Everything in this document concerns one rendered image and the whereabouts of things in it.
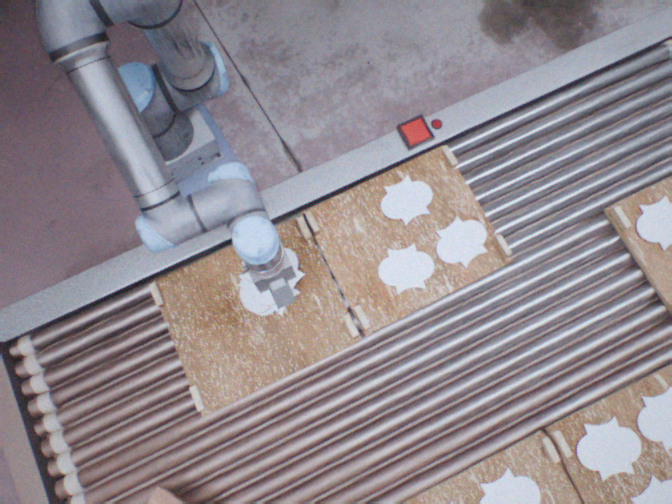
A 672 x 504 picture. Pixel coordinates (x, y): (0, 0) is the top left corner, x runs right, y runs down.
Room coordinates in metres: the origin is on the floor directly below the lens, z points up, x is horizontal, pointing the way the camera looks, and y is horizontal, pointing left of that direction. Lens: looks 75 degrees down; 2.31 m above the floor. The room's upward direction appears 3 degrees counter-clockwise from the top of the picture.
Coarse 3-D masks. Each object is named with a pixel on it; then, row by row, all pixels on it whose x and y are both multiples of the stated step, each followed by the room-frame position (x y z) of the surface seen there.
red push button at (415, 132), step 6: (420, 120) 0.73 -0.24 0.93; (402, 126) 0.71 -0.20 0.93; (408, 126) 0.71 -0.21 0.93; (414, 126) 0.71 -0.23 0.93; (420, 126) 0.71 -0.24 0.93; (408, 132) 0.69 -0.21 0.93; (414, 132) 0.69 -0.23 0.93; (420, 132) 0.69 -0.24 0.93; (426, 132) 0.69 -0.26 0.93; (408, 138) 0.68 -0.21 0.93; (414, 138) 0.67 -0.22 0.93; (420, 138) 0.67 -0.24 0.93; (426, 138) 0.67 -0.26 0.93
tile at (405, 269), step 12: (396, 252) 0.36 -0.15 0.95; (408, 252) 0.36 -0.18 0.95; (420, 252) 0.36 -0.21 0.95; (384, 264) 0.33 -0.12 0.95; (396, 264) 0.33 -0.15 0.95; (408, 264) 0.33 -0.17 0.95; (420, 264) 0.33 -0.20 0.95; (432, 264) 0.33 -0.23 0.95; (384, 276) 0.30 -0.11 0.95; (396, 276) 0.30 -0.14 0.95; (408, 276) 0.30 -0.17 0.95; (420, 276) 0.30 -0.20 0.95; (396, 288) 0.27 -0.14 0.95; (408, 288) 0.27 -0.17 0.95; (420, 288) 0.27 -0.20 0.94
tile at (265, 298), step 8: (288, 256) 0.33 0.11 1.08; (296, 256) 0.33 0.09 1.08; (296, 264) 0.31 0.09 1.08; (296, 272) 0.30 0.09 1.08; (248, 280) 0.28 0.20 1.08; (296, 280) 0.28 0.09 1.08; (256, 288) 0.26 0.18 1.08; (256, 296) 0.25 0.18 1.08; (264, 296) 0.25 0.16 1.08; (264, 304) 0.23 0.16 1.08; (272, 304) 0.23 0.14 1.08
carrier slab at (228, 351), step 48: (288, 240) 0.41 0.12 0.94; (192, 288) 0.31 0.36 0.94; (240, 288) 0.30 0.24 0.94; (336, 288) 0.28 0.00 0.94; (192, 336) 0.19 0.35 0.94; (240, 336) 0.18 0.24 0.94; (288, 336) 0.17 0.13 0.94; (336, 336) 0.17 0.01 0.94; (192, 384) 0.08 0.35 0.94; (240, 384) 0.07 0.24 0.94
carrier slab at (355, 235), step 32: (416, 160) 0.61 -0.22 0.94; (352, 192) 0.53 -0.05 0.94; (384, 192) 0.53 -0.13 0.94; (448, 192) 0.52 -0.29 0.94; (320, 224) 0.45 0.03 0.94; (352, 224) 0.45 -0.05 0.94; (384, 224) 0.44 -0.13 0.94; (416, 224) 0.44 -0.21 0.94; (448, 224) 0.43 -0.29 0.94; (352, 256) 0.36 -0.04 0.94; (384, 256) 0.36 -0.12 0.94; (480, 256) 0.34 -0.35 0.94; (352, 288) 0.28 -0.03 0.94; (384, 288) 0.28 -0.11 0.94; (416, 288) 0.27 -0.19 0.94; (448, 288) 0.27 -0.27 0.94; (384, 320) 0.20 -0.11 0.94
